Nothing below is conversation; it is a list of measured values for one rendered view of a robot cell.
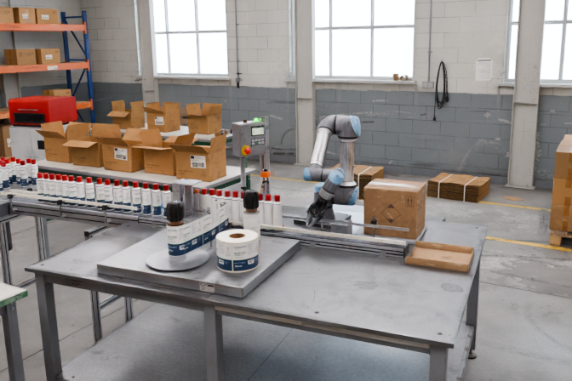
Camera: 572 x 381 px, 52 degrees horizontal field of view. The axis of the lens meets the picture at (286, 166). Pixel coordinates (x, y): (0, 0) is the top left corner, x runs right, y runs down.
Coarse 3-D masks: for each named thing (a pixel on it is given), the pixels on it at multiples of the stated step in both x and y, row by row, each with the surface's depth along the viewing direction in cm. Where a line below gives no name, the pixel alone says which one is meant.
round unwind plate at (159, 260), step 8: (152, 256) 292; (160, 256) 292; (168, 256) 291; (192, 256) 291; (200, 256) 291; (208, 256) 291; (152, 264) 281; (160, 264) 280; (168, 264) 280; (176, 264) 280; (184, 264) 280; (192, 264) 280; (200, 264) 280
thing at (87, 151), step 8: (96, 128) 588; (104, 128) 584; (96, 136) 587; (64, 144) 558; (72, 144) 555; (80, 144) 552; (88, 144) 550; (96, 144) 554; (72, 152) 569; (80, 152) 565; (88, 152) 561; (96, 152) 556; (80, 160) 567; (88, 160) 563; (96, 160) 558
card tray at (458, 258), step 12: (420, 252) 308; (432, 252) 308; (444, 252) 308; (456, 252) 307; (468, 252) 305; (420, 264) 290; (432, 264) 288; (444, 264) 285; (456, 264) 283; (468, 264) 282
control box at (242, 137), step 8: (232, 128) 335; (240, 128) 328; (248, 128) 331; (264, 128) 336; (232, 136) 336; (240, 136) 330; (248, 136) 331; (256, 136) 334; (264, 136) 337; (232, 144) 338; (240, 144) 330; (248, 144) 332; (264, 144) 338; (240, 152) 331; (256, 152) 336; (264, 152) 339
